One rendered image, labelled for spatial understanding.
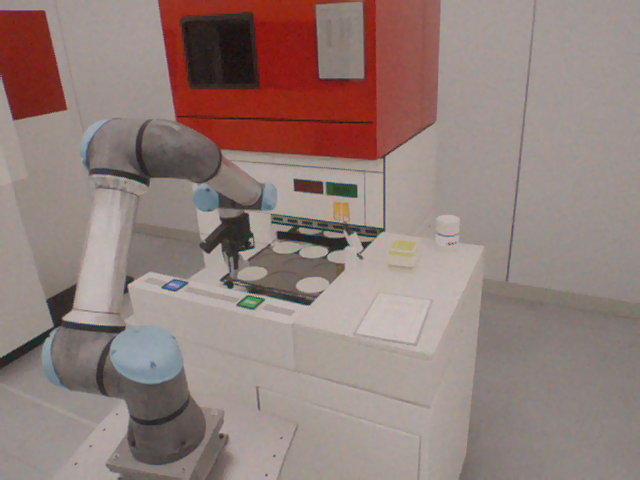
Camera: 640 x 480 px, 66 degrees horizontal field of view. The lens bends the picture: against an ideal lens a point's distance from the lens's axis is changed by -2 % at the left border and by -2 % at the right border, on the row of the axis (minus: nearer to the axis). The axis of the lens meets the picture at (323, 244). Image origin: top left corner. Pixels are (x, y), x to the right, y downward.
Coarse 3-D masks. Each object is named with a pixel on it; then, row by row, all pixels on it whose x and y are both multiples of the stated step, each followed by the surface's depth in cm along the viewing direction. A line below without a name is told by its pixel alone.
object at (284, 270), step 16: (288, 240) 186; (256, 256) 175; (272, 256) 174; (288, 256) 173; (272, 272) 162; (288, 272) 162; (304, 272) 161; (320, 272) 161; (336, 272) 161; (272, 288) 153; (288, 288) 152
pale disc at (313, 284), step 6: (300, 282) 155; (306, 282) 155; (312, 282) 155; (318, 282) 155; (324, 282) 155; (300, 288) 152; (306, 288) 152; (312, 288) 151; (318, 288) 151; (324, 288) 151
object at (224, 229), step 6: (222, 222) 152; (216, 228) 152; (222, 228) 150; (228, 228) 150; (234, 228) 151; (210, 234) 151; (216, 234) 149; (222, 234) 149; (228, 234) 150; (204, 240) 150; (210, 240) 149; (216, 240) 148; (222, 240) 150; (204, 246) 148; (210, 246) 148; (216, 246) 149; (210, 252) 148
